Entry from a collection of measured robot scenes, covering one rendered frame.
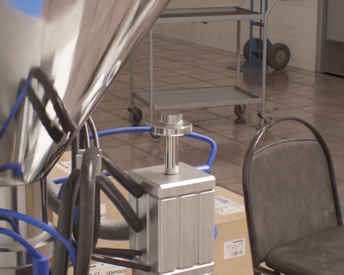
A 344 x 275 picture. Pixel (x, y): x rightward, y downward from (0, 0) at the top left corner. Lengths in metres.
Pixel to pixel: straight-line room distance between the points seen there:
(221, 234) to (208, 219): 2.96
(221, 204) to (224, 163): 2.08
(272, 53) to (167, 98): 2.50
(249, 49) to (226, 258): 5.84
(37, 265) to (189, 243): 0.12
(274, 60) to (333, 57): 0.57
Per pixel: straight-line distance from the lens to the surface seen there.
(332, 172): 2.99
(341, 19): 8.88
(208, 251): 0.68
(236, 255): 3.70
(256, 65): 9.33
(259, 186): 2.78
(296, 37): 9.31
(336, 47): 8.95
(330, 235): 2.88
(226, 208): 3.78
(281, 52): 9.18
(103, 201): 3.33
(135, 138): 6.49
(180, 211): 0.65
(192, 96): 6.84
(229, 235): 3.65
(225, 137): 6.53
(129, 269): 3.46
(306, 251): 2.74
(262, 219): 2.79
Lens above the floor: 1.60
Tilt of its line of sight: 14 degrees down
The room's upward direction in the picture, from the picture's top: straight up
